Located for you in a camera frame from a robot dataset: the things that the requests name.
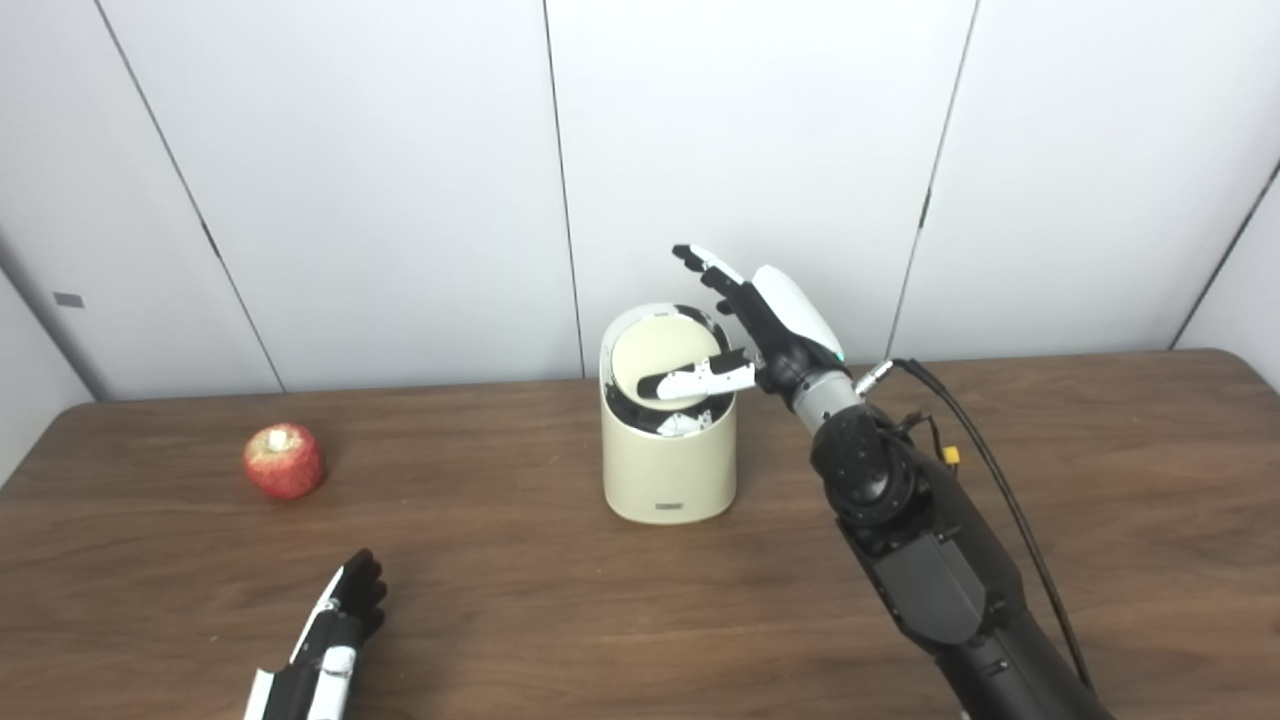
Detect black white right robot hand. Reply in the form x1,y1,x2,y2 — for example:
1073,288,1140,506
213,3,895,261
637,243,849,403

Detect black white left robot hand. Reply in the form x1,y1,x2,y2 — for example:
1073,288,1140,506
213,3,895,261
243,548,389,720

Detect cream round bin lid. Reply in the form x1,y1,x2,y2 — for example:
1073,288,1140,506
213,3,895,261
611,312,723,403

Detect red apple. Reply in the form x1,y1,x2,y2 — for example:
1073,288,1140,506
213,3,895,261
242,422,326,501

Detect cream-colored bin body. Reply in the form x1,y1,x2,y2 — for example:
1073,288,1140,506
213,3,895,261
599,303,739,525

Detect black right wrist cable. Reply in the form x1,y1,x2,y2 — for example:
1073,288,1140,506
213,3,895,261
855,358,1096,691

